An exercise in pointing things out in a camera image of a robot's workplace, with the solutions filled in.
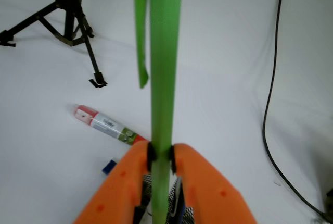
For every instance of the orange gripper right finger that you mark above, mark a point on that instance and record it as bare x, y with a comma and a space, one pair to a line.
211, 196

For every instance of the black tripod stand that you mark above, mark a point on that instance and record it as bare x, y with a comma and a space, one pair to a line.
76, 31

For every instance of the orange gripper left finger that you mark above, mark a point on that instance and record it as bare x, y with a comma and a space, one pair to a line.
121, 192

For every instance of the red cap marker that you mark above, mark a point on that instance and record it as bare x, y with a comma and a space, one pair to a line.
107, 125

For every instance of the black mesh pen holder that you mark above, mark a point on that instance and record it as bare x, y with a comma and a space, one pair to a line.
177, 212

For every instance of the blue cap marker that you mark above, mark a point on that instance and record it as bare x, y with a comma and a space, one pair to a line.
108, 167

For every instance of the green mechanical pencil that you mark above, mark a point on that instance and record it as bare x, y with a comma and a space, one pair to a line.
157, 25

